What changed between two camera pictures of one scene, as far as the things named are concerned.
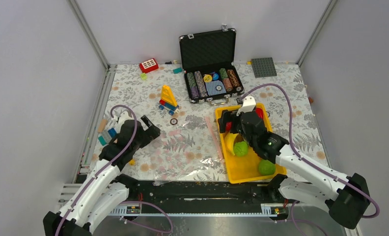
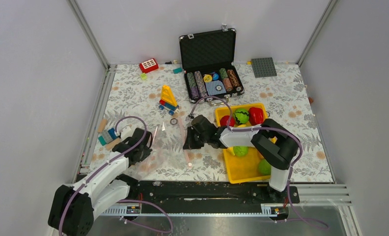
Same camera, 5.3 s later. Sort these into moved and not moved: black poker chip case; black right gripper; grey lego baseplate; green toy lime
Moved: black right gripper
Not moved: grey lego baseplate; black poker chip case; green toy lime
